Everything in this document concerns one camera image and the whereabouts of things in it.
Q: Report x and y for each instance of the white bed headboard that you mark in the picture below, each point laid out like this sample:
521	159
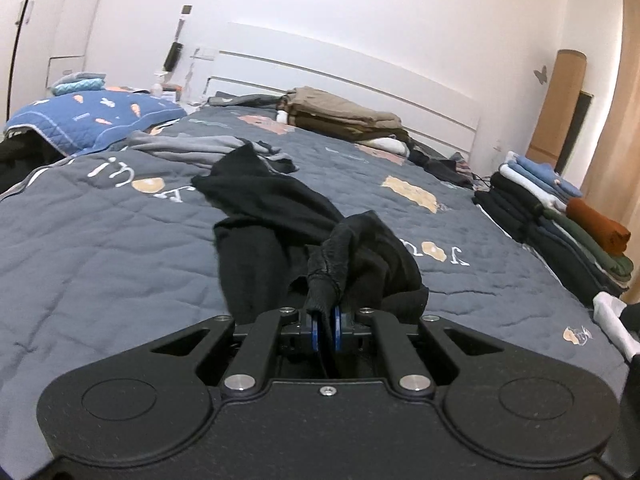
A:
350	65

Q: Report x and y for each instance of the teal folded towel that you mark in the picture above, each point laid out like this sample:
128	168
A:
77	84

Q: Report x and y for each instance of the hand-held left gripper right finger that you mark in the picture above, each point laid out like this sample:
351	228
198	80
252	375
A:
338	332

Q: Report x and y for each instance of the blue quilted pillow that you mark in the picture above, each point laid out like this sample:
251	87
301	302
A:
85	115

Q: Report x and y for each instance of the dark flat board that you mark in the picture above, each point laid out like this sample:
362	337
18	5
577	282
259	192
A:
577	130

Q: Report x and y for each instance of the dark crumpled clothes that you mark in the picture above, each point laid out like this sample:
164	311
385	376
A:
442	167

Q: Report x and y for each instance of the beige curtain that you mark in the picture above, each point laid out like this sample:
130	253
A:
617	110

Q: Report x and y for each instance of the white wardrobe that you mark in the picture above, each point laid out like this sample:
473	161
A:
45	35

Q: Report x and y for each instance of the stack of khaki folded clothes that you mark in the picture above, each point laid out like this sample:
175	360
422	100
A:
340	110

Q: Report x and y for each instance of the stack of dark folded clothes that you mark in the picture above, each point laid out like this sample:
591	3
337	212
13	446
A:
525	220

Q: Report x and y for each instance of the butterfly wall sticker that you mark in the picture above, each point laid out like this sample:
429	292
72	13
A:
540	75

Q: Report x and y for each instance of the grey striped garment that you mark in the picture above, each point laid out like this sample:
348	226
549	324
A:
185	147

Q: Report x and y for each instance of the dark cloth beside bed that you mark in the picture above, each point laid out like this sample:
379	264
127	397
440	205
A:
25	160

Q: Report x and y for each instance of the black printed t-shirt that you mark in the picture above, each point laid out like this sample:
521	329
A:
280	220

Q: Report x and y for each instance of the white folded cloth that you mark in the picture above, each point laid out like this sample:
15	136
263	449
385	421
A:
610	320

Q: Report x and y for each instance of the black folded printed garment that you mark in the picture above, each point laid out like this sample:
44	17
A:
631	322

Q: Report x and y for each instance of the grey quilted blanket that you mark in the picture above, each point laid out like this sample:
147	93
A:
100	235

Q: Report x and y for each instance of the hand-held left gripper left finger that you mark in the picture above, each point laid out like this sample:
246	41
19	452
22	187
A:
315	332

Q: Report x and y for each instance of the brown cardboard panel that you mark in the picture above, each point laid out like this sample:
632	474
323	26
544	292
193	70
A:
557	105

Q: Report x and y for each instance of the nightstand clutter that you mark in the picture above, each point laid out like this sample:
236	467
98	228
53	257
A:
167	91

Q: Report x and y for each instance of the rust orange folded cloth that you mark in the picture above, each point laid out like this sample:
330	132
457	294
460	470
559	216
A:
597	225

